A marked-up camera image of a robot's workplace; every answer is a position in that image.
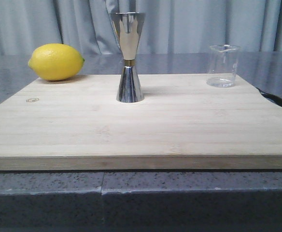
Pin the yellow lemon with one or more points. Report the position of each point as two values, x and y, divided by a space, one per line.
55 61

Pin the small glass beaker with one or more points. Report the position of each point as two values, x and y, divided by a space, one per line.
222 66

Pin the wooden cutting board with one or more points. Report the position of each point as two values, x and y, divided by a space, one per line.
182 123

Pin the grey curtain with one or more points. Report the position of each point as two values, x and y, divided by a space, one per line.
170 27

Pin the steel double jigger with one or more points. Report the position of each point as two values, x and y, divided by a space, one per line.
128 28

